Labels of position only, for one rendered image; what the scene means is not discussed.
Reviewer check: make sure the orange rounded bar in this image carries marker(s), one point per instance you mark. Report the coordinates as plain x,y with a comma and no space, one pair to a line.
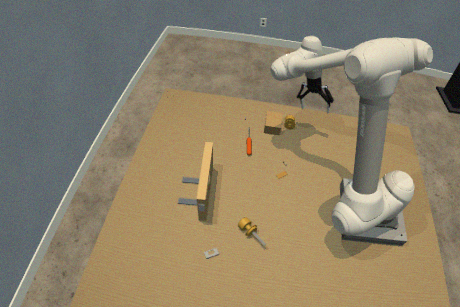
249,146

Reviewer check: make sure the brass door knob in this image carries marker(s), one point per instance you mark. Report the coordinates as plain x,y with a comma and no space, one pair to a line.
245,224
289,124

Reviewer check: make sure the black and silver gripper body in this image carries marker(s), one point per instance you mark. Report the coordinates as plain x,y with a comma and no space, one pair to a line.
311,83

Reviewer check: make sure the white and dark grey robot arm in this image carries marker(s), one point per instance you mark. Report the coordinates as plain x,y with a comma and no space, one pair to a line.
374,67

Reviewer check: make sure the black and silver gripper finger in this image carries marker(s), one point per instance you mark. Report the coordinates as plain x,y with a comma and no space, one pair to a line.
303,95
327,97

